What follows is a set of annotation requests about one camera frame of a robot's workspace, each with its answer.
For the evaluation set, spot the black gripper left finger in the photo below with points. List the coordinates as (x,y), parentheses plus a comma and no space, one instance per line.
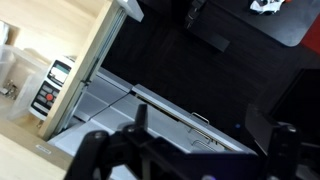
(93,150)

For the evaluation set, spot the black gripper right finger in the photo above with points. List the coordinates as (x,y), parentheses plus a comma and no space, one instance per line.
(283,150)

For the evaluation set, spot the white cabinet drawer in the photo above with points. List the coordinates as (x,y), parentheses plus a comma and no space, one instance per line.
(100,96)
(160,100)

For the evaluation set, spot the wide wooden tool drawer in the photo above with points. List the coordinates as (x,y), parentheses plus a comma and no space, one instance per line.
(90,46)

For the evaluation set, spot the white handheld meter red button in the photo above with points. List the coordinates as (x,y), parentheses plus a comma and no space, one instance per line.
(43,90)

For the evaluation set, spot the clear plastic organizer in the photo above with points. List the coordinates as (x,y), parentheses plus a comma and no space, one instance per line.
(23,76)

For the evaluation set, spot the small metal clips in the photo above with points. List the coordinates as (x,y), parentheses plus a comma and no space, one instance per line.
(10,89)

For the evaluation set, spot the black metal bracket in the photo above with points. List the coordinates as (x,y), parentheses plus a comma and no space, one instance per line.
(213,38)

